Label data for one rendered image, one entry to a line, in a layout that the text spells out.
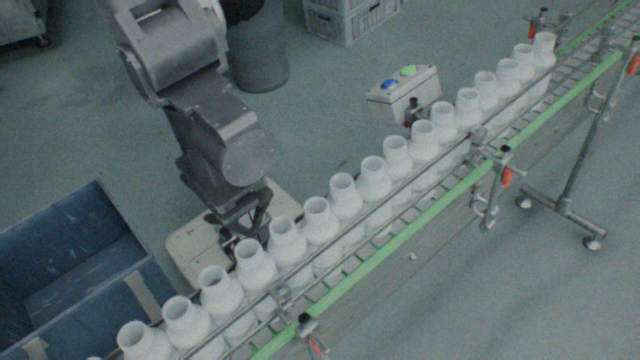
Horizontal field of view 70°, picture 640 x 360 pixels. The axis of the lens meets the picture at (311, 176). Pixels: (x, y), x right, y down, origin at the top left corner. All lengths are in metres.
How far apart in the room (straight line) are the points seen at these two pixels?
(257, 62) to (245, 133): 2.40
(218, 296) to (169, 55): 0.36
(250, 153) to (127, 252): 0.95
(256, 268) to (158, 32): 0.37
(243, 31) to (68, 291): 1.77
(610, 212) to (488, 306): 0.73
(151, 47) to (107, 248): 1.00
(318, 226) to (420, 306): 1.25
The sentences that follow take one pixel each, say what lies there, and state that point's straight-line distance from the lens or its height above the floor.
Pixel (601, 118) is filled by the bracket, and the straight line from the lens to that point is 1.30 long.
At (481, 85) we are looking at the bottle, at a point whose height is 1.16.
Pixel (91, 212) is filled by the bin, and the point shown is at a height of 0.87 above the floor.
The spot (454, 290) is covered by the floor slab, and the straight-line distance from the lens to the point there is 1.94.
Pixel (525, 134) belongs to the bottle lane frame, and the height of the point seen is 0.99.
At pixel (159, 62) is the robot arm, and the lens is 0.40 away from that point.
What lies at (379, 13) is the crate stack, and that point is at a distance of 3.41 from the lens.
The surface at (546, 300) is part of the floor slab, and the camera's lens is 2.00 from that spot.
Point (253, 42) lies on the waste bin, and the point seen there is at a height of 0.37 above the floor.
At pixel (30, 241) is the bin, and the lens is 1.26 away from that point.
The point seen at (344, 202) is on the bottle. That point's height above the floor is 1.14.
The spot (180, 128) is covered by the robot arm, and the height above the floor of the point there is 1.41.
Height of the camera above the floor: 1.68
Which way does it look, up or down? 46 degrees down
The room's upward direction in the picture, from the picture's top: 10 degrees counter-clockwise
